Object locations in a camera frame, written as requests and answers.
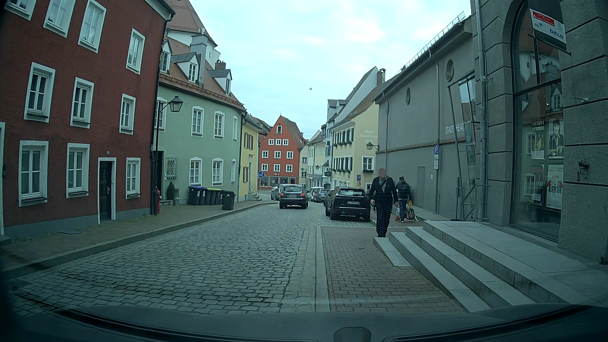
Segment grey cobblestone road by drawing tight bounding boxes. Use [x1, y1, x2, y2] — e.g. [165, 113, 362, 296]
[7, 192, 376, 318]

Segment grey plaster building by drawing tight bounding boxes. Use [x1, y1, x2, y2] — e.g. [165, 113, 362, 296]
[373, 12, 478, 221]

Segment blue parking sign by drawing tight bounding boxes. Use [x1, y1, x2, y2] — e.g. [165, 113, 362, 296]
[433, 144, 440, 214]

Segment row of waste bins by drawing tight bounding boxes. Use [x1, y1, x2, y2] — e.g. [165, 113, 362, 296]
[188, 186, 236, 211]

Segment grey stone building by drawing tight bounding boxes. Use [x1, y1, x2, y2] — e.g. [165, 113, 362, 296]
[470, 0, 608, 265]

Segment black car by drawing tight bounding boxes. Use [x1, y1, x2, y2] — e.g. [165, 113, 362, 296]
[325, 186, 371, 222]

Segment pale green building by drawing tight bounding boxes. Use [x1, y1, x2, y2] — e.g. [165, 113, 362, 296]
[153, 39, 247, 206]

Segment grey stone steps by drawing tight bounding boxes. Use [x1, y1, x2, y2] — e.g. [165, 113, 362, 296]
[373, 219, 608, 313]

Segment pale yellow building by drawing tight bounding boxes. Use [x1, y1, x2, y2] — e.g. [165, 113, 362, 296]
[330, 66, 386, 193]

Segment row of pale buildings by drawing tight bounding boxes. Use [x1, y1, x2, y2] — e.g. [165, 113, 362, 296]
[299, 99, 346, 190]

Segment dark red building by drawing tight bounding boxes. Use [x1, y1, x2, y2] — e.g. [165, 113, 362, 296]
[0, 0, 175, 239]

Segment red gabled building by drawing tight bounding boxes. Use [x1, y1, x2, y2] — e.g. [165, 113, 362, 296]
[258, 115, 307, 190]

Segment grey car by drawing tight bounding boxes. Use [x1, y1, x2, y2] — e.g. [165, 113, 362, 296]
[279, 184, 309, 210]

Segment car's own bonnet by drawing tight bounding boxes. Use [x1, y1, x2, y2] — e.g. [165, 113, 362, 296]
[9, 304, 608, 342]

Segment person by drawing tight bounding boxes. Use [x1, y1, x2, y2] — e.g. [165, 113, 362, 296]
[394, 176, 418, 223]
[368, 168, 399, 238]

